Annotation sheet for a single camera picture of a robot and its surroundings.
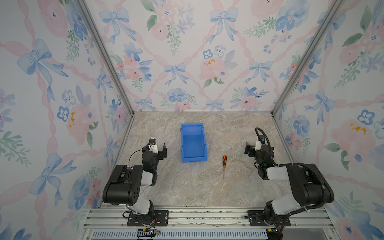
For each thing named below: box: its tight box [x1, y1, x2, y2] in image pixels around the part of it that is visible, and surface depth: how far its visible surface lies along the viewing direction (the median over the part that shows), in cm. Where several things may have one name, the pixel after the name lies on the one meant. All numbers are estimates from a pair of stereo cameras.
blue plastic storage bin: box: [180, 123, 207, 163], surface depth 104 cm
